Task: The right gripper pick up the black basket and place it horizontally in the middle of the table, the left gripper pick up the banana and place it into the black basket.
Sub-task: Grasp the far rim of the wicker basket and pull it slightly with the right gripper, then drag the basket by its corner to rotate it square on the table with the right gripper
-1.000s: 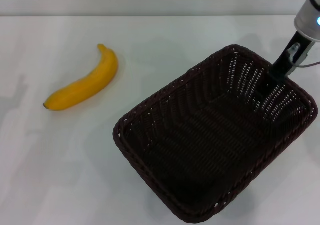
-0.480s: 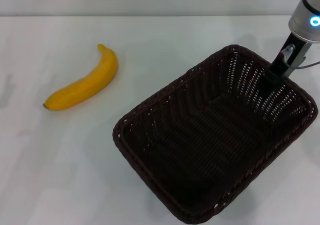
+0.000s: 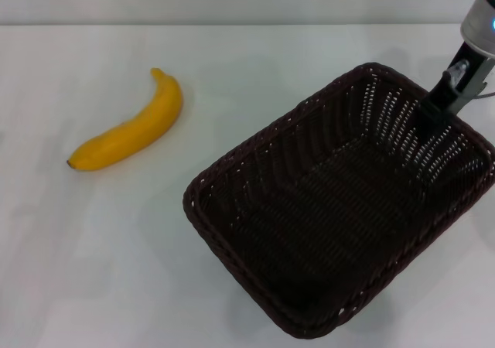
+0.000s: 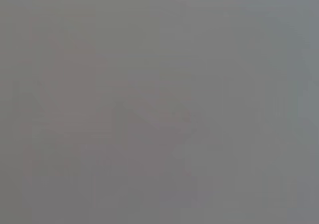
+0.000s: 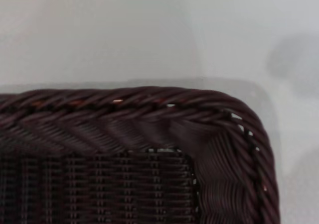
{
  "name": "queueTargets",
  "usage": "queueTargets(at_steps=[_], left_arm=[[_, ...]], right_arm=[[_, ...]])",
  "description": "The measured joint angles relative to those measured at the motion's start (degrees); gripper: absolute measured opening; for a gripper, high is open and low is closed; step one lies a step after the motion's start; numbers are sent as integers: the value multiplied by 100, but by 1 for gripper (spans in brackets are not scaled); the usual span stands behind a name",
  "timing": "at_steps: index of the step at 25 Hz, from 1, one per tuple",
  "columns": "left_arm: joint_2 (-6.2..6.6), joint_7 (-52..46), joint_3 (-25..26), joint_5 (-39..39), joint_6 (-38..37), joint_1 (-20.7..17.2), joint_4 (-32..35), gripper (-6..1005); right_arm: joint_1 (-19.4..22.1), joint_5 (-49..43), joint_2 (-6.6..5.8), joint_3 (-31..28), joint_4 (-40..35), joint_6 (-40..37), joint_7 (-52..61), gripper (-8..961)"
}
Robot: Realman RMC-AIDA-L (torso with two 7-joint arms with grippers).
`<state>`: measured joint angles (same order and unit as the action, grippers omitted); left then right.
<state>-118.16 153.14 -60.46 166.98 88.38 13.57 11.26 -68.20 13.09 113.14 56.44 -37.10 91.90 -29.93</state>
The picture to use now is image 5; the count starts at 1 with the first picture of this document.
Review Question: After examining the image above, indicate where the dark brown woven basket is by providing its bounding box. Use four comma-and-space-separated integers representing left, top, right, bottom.
0, 86, 281, 224

